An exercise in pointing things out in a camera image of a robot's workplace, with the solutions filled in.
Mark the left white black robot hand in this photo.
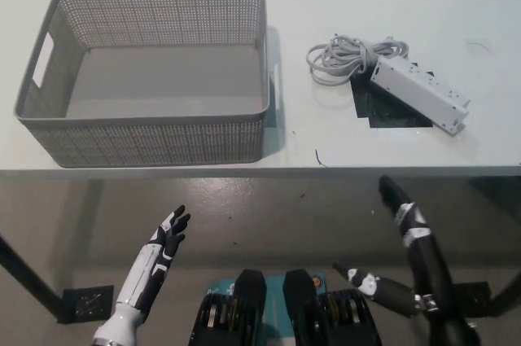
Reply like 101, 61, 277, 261
115, 204, 192, 318

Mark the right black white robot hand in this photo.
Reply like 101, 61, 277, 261
331, 175, 453, 317

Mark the black floor plate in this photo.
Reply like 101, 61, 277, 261
449, 280, 502, 319
60, 283, 116, 325

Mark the black table leg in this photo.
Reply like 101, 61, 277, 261
486, 254, 521, 318
0, 233, 68, 322

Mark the grey perforated plastic basket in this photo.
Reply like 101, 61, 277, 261
13, 0, 282, 169

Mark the white power strip with cable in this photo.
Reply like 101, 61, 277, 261
304, 34, 472, 138

